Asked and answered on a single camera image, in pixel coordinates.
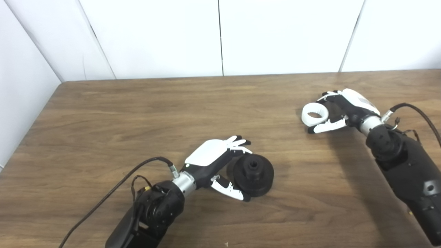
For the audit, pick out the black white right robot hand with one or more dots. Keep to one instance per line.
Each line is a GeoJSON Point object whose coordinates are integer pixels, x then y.
{"type": "Point", "coordinates": [355, 103]}

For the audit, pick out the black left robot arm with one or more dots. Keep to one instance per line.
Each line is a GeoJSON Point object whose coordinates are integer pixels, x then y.
{"type": "Point", "coordinates": [158, 213]}

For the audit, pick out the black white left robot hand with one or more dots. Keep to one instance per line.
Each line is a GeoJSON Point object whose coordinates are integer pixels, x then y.
{"type": "Point", "coordinates": [210, 153]}

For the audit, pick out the round black plastic part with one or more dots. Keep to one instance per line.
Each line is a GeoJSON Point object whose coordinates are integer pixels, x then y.
{"type": "Point", "coordinates": [262, 182]}

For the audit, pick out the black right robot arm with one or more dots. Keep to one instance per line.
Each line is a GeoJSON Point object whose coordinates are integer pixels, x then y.
{"type": "Point", "coordinates": [406, 165]}

